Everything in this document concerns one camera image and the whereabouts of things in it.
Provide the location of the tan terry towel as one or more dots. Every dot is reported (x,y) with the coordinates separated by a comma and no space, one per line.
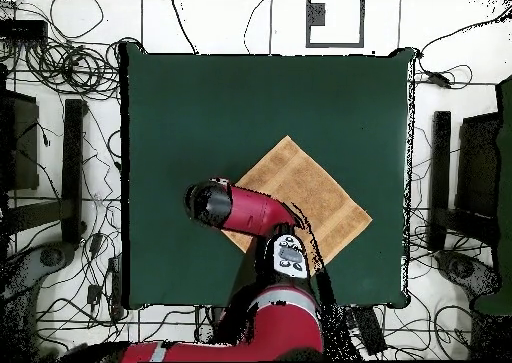
(312,187)

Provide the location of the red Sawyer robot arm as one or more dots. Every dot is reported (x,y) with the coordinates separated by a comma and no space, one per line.
(256,213)

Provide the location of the black flat box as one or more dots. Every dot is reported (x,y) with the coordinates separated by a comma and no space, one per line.
(24,29)

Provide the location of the dark green table cloth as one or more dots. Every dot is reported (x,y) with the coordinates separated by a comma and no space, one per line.
(180,99)

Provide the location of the small black power adapter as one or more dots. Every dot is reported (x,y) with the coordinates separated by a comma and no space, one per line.
(94,294)
(96,243)

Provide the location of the black stand base bar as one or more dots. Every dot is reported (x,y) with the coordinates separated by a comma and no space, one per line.
(72,159)
(440,171)

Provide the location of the grey leg with round knob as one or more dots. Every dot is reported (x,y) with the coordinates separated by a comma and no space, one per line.
(462,267)
(51,256)

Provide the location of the dark square box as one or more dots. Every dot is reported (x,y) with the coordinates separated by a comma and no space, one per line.
(476,167)
(24,147)

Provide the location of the wide black power strip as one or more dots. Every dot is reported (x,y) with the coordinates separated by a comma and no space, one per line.
(370,331)

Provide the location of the long black power adapter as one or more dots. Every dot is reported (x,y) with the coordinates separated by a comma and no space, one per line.
(439,79)

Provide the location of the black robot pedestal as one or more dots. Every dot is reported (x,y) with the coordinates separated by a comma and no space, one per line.
(218,315)

